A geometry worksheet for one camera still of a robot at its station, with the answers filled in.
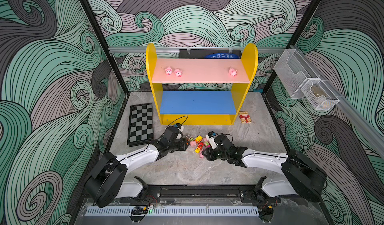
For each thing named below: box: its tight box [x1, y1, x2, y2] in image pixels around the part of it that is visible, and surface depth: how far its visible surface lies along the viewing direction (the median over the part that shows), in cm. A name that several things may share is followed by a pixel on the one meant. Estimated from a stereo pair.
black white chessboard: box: [127, 102, 154, 148], surface depth 99 cm
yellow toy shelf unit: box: [145, 43, 259, 126], surface depth 80 cm
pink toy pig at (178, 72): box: [174, 68, 182, 78], surface depth 73 cm
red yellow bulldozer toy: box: [194, 142, 204, 154], surface depth 90 cm
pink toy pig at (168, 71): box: [165, 66, 173, 76], surface depth 74 cm
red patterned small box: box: [239, 111, 252, 124], surface depth 106 cm
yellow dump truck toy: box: [195, 135, 203, 144], surface depth 93 cm
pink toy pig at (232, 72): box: [229, 67, 238, 77], surface depth 74 cm
